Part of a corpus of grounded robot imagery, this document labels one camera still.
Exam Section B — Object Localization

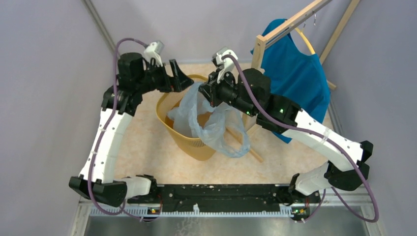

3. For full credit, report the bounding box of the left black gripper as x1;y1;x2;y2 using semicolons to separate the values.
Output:
136;59;194;94

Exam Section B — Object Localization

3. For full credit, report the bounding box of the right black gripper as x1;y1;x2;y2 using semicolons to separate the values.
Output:
197;66;257;118

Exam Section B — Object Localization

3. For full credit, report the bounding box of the blue plastic trash bag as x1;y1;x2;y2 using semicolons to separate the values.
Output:
167;82;251;158

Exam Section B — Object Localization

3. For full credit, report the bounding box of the yellow mesh trash bin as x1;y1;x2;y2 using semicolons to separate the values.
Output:
156;88;216;161

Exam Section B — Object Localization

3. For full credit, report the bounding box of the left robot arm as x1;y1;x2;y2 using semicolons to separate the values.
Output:
68;53;194;207

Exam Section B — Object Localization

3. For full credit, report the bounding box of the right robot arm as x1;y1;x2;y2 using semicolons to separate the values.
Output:
198;68;373;203

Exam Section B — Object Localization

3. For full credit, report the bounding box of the wooden clothes rack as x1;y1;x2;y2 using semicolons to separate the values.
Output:
225;0;361;164

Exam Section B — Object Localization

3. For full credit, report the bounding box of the blue t-shirt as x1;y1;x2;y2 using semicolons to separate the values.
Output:
251;18;331;144

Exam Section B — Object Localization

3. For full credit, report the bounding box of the yellow clothes hanger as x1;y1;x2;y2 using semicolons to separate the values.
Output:
295;28;316;55

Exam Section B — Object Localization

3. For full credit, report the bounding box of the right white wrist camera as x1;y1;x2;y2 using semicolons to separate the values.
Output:
211;47;238;84

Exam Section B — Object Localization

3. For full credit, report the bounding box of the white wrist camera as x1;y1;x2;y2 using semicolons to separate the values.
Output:
211;47;238;84
143;40;164;67

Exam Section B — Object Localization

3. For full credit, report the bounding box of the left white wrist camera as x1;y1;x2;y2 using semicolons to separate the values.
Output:
143;40;164;67

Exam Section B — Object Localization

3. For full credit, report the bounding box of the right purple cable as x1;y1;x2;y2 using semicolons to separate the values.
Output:
221;54;381;224

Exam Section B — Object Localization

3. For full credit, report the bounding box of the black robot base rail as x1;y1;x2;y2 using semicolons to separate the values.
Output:
128;184;320;213

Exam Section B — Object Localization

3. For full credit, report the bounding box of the metal corner post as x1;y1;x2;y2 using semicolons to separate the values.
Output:
81;0;117;57

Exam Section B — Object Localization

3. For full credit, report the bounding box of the white cable duct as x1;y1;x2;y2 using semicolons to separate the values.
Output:
89;204;310;218

